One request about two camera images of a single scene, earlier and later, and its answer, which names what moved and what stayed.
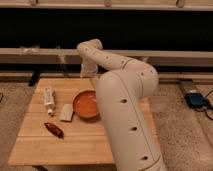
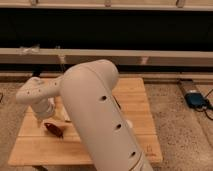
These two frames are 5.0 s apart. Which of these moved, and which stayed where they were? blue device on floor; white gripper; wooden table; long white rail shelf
Moved: white gripper
Stayed: long white rail shelf; wooden table; blue device on floor
